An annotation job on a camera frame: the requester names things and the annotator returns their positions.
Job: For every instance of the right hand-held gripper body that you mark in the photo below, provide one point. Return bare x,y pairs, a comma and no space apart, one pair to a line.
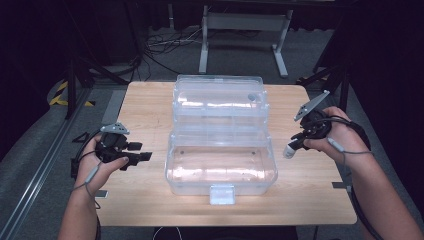
315,126

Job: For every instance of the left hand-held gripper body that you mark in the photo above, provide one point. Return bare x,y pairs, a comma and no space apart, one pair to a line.
111,143

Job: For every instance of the clear plastic storage box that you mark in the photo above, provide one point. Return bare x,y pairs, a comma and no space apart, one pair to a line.
220,140

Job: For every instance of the small white bottle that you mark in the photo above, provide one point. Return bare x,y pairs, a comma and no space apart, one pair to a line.
289,151

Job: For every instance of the dark round table grommet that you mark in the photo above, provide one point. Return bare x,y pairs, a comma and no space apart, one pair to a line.
252,97

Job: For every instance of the grey metal table frame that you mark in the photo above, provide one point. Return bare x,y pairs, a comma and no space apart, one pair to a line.
245,21

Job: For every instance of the black metal stand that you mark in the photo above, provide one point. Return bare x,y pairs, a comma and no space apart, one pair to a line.
343,90
71,86

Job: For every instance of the person's left hand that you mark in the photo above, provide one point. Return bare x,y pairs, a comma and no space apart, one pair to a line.
90,166

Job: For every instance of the person's right hand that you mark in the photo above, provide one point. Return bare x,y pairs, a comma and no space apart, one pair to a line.
343,140

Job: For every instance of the small grey floor tape piece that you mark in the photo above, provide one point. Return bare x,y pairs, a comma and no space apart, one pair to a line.
340,185
101,194

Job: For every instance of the metal floor rail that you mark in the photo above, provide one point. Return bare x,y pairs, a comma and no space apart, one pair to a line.
36,176

